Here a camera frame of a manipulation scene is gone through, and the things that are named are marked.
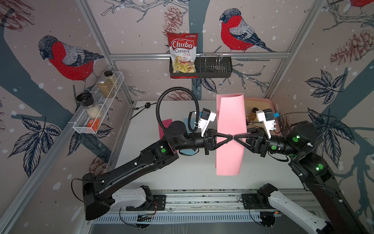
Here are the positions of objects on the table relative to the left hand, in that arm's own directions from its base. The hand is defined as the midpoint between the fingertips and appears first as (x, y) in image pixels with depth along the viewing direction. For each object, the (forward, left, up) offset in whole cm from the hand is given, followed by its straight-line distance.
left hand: (233, 139), depth 48 cm
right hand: (+2, -2, -1) cm, 3 cm away
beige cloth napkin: (+59, -45, -47) cm, 88 cm away
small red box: (+13, +59, -10) cm, 61 cm away
